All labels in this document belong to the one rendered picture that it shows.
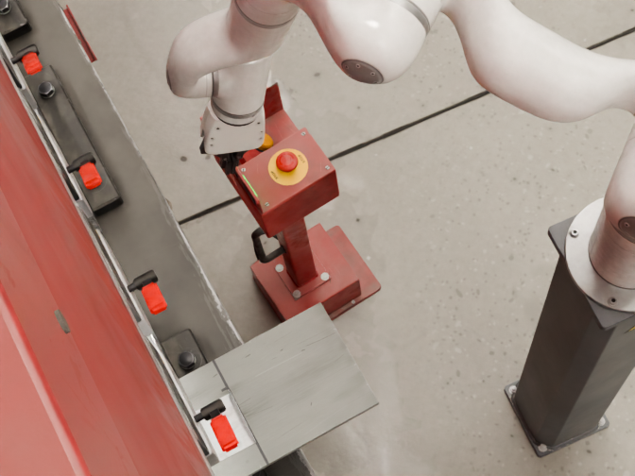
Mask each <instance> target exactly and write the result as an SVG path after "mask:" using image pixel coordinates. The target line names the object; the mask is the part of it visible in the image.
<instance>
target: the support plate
mask: <svg viewBox="0 0 635 476"><path fill-rule="evenodd" d="M215 362H216V364H217V366H218V368H219V370H220V372H221V373H222V375H223V377H224V379H225V381H226V383H227V385H228V387H229V388H230V389H231V391H232V394H233V396H234V398H235V400H236V402H237V404H238V405H239V407H240V409H241V411H242V413H243V415H244V417H245V419H246V420H247V422H248V424H249V426H250V428H251V430H252V432H253V434H254V435H255V437H256V439H257V441H258V443H259V445H260V447H261V449H262V451H263V452H264V454H265V456H266V459H267V461H268V462H269V464H268V465H267V464H266V461H265V460H264V458H263V456H262V454H261V453H260V451H259V449H258V447H257V445H256V444H253V445H251V446H249V447H247V448H245V449H243V450H241V451H239V452H237V453H236V454H234V455H232V456H230V457H229V458H227V459H225V460H223V461H221V462H219V463H218V464H216V465H214V466H212V467H211V468H212V470H213V472H214V474H215V476H251V475H252V474H254V473H256V472H258V471H260V470H261V469H263V468H266V467H268V466H269V465H271V464H273V463H275V462H277V461H278V460H280V459H282V458H284V457H285V456H286V455H288V454H290V453H292V452H293V451H296V450H298V449H300V448H301V447H303V446H305V445H307V444H309V443H310V442H312V441H314V440H316V439H318V438H319V437H321V436H323V435H325V434H326V433H328V432H330V431H332V430H333V429H335V428H337V427H339V426H341V425H342V424H344V423H346V422H348V421H350V420H351V419H353V418H355V417H358V416H359V415H361V414H363V413H365V412H366V411H367V410H369V409H371V408H373V407H374V406H376V405H378V404H379V401H378V400H377V399H376V397H375V395H374V394H373V392H372V390H371V388H370V387H369V384H368V383H367V381H366V379H365V377H364V376H363V374H362V372H361V371H360V369H359V367H358V365H357V364H356V362H355V361H354V359H353V358H352V355H351V354H350V352H349V350H348V348H347V347H346V345H345V343H344V341H343V340H342V338H341V336H340V335H339V333H338V331H337V329H336V328H335V325H334V324H333V322H332V320H331V318H330V317H329V316H328V314H327V312H326V311H325V309H324V307H323V306H322V304H321V302H320V303H318V304H316V305H315V306H313V307H311V308H309V309H307V310H305V311H304V312H302V313H300V314H297V315H295V316H293V317H292V318H290V319H288V320H286V321H284V322H283V323H282V324H280V325H278V326H276V327H274V328H272V329H271V330H269V331H266V332H264V333H262V334H260V335H259V336H257V337H255V338H253V339H251V340H249V341H248V342H247V343H245V344H243V345H241V346H239V347H238V348H235V349H233V350H231V351H229V352H228V353H226V354H224V355H222V356H220V357H218V358H216V359H215ZM179 381H180V384H181V385H182V387H183V389H184V391H185V393H186V395H187V397H188V399H189V400H190V402H191V404H192V406H193V408H194V410H195V411H197V410H198V409H200V408H202V407H204V406H206V405H208V404H210V403H211V402H213V401H215V400H218V399H220V398H222V397H224V396H226V395H228V394H229V392H228V390H225V391H223V392H222V391H221V389H223V388H225V387H226V386H225V384H224V383H223V381H222V380H221V378H220V376H219V374H218V372H217V370H216V368H215V365H214V364H213V362H210V363H208V364H206V365H204V366H202V367H200V368H198V369H196V370H195V371H193V372H191V373H189V374H187V375H185V376H183V377H182V378H180V379H179Z"/></svg>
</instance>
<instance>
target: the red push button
mask: <svg viewBox="0 0 635 476"><path fill-rule="evenodd" d="M276 165H277V167H278V168H279V169H280V170H281V171H283V172H291V171H293V170H294V169H295V168H296V167H297V165H298V158H297V156H296V155H295V154H294V153H292V152H290V151H284V152H282V153H281V154H280V155H279V156H278V157H277V160H276Z"/></svg>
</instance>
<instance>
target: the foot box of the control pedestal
mask: <svg viewBox="0 0 635 476"><path fill-rule="evenodd" d="M307 232H308V237H309V241H310V245H311V249H312V250H313V252H314V253H315V254H316V256H317V258H318V259H319V261H320V262H321V264H322V265H323V267H324V268H325V269H326V271H327V272H328V274H329V275H330V277H331V279H330V280H327V281H326V282H324V283H323V284H321V285H320V286H319V287H317V288H316V289H314V290H312V291H311V292H309V293H308V294H306V295H304V296H303V297H301V298H299V299H297V300H295V299H294V298H293V296H292V295H291V293H290V292H289V290H288V289H287V287H286V286H285V284H284V283H283V281H282V279H281V278H280V276H279V275H278V273H277V272H276V270H275V269H274V266H276V265H277V264H279V263H281V262H283V261H284V259H283V254H282V255H281V256H279V257H277V258H276V259H274V260H273V261H271V262H269V263H261V262H260V260H258V261H257V262H255V263H253V264H251V265H250V269H251V272H252V274H253V280H254V281H255V283H256V284H257V286H258V287H259V289H260V290H261V292H262V293H263V295H264V296H265V298H266V300H267V302H268V303H269V305H270V306H271V308H272V309H273V311H274V312H275V314H276V315H277V317H279V319H280V320H281V322H282V323H283V322H284V321H286V320H288V319H290V318H292V317H293V316H295V315H298V314H300V313H302V312H304V311H305V310H307V309H309V308H311V307H313V306H315V305H316V304H318V303H320V302H321V304H322V306H323V307H324V309H325V311H326V312H327V314H328V316H329V317H330V318H331V320H334V319H335V318H337V317H338V316H340V315H342V314H344V313H345V312H347V311H348V310H349V309H351V308H352V307H354V306H356V305H357V304H359V303H360V302H362V301H363V300H365V299H367V298H369V297H370V296H372V295H374V294H375V293H377V292H378V291H380V290H381V284H380V282H379V281H378V280H377V279H376V278H375V276H374V275H373V273H372V272H371V270H370V269H369V267H368V266H367V264H366V263H365V261H364V260H363V259H362V257H361V256H360V254H359V253H358V251H357V250H356V249H355V247H354V246H353V244H352V243H351V241H350V240H349V238H348V237H347V235H346V234H345V233H344V231H343V230H342V228H340V227H339V226H334V227H332V228H330V229H328V230H327V231H325V229H324V228H323V227H322V226H321V224H320V223H318V224H316V225H315V226H313V227H312V228H310V229H308V230H307Z"/></svg>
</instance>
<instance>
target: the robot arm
mask: <svg viewBox="0 0 635 476"><path fill-rule="evenodd" d="M299 9H302V10H303V11H304V12H305V14H306V15H307V16H308V17H309V19H310V20H311V22H312V23H313V25H314V27H315V28H316V30H317V33H318V35H319V37H320V38H321V39H322V41H323V43H324V45H325V47H326V49H327V50H328V52H329V54H330V55H331V57H332V59H333V60H334V62H335V63H336V65H337V66H338V67H339V68H340V69H341V70H342V72H343V73H345V74H346V75H347V76H348V77H350V78H352V79H354V80H356V81H359V82H362V83H364V84H385V83H388V82H391V81H393V80H395V79H397V78H399V77H401V76H402V75H403V74H404V73H405V72H406V71H407V70H408V69H409V68H410V66H411V65H412V63H413V62H414V60H415V59H416V57H417V55H418V54H419V52H420V49H421V47H422V45H423V43H424V41H425V39H426V37H427V35H428V33H429V31H430V29H431V27H432V25H433V23H434V21H435V20H436V18H437V16H438V13H439V12H442V13H444V14H445V15H446V16H448V17H449V19H450V20H451V21H452V23H453V24H454V26H455V29H456V31H457V34H458V36H459V39H460V41H461V44H462V48H463V51H464V55H465V58H466V62H467V64H468V67H469V69H470V72H471V74H472V76H473V77H474V79H475V80H476V81H477V82H478V83H479V84H480V85H481V86H482V87H483V88H484V89H486V90H487V91H488V92H490V93H491V94H494V95H495V96H497V97H499V98H501V99H502V100H504V101H506V102H507V103H509V104H510V105H512V106H514V107H516V108H518V109H520V110H522V111H525V112H528V113H530V114H532V115H534V116H536V117H539V118H541V119H544V120H547V121H551V122H556V123H572V122H577V121H581V120H584V119H587V118H589V117H591V116H593V115H595V114H597V113H598V112H601V111H604V110H607V109H612V108H614V109H621V110H624V111H628V112H630V113H631V114H632V115H633V116H634V117H635V59H620V58H615V57H610V56H605V55H601V54H598V53H595V52H593V51H590V50H588V49H586V48H583V47H581V46H579V45H577V44H575V43H573V42H570V41H569V40H567V39H565V38H563V37H561V36H560V35H558V34H557V33H555V32H554V31H552V30H550V29H548V28H547V27H545V26H543V25H541V24H539V23H537V22H535V21H534V20H532V19H530V18H529V17H527V16H526V15H524V14H523V13H521V12H520V11H519V10H518V9H516V8H515V7H514V6H513V5H512V4H511V3H510V1H509V0H231V4H230V6H229V7H228V8H224V9H221V10H218V11H215V12H212V13H210V14H207V15H205V16H202V17H200V18H198V19H196V20H195V21H193V22H192V23H190V24H189V25H187V26H186V27H185V28H183V29H182V30H181V31H180V33H179V34H178V35H177V37H176V38H175V40H174V41H173V43H172V45H171V48H170V51H169V55H168V59H167V63H166V81H167V84H168V87H169V89H170V90H171V92H172V93H173V94H174V95H176V96H178V97H181V98H204V97H211V100H210V101H209V102H208V104H207V106H206V108H205V111H204V113H203V116H202V120H201V125H200V137H204V138H203V140H202V142H201V144H200V146H199V150H200V153H201V154H211V155H215V156H217V157H219V158H220V159H219V164H220V167H221V169H223V168H224V170H225V174H226V175H229V174H230V172H231V174H235V168H236V166H238V164H239V160H241V159H242V158H243V155H244V154H245V153H246V152H248V151H249V150H251V149H255V148H258V147H260V146H261V145H263V142H264V138H265V111H264V104H265V95H266V85H267V79H268V73H269V67H270V62H271V56H272V54H274V53H275V52H276V51H278V50H279V49H280V48H281V46H282V45H283V43H284V41H285V39H286V37H287V35H288V33H289V30H290V28H291V26H292V25H293V22H294V20H295V18H296V16H297V14H298V12H299ZM564 252H565V262H566V265H567V269H568V271H569V273H570V276H571V278H572V280H573V281H574V283H575V285H576V286H577V288H578V289H579V290H580V291H581V292H582V293H583V294H584V295H585V296H586V297H587V298H589V299H590V300H592V301H593V302H594V303H596V304H598V305H600V306H602V307H604V308H606V309H609V310H612V311H614V312H619V313H625V314H635V122H634V124H633V127H632V129H631V131H630V133H629V136H628V138H627V141H626V144H625V147H624V149H623V152H622V154H621V157H620V159H619V161H618V163H617V165H616V168H615V170H614V172H613V175H612V177H611V180H610V182H609V186H608V188H607V191H606V193H605V196H604V197H603V198H600V199H598V200H596V201H594V202H593V203H591V204H590V205H588V206H587V207H586V208H585V209H583V210H582V211H581V212H580V213H579V214H578V216H577V217H576V218H575V220H574V221H573V223H572V225H571V226H570V228H569V231H568V234H567V237H566V241H565V248H564Z"/></svg>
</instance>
